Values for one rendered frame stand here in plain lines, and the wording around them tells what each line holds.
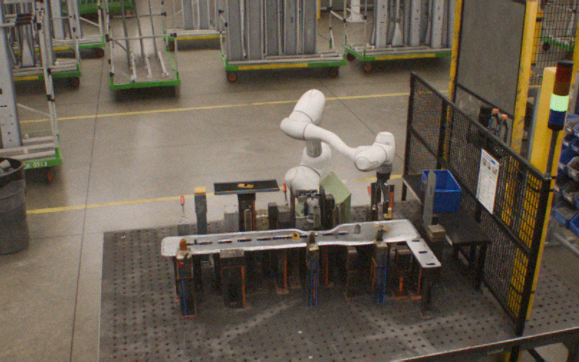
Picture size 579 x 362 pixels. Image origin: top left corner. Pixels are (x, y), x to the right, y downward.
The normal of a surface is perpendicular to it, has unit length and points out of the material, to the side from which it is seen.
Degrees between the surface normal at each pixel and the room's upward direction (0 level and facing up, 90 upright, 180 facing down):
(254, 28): 86
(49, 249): 0
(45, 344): 0
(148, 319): 0
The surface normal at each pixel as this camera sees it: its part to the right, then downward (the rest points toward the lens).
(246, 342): 0.00, -0.91
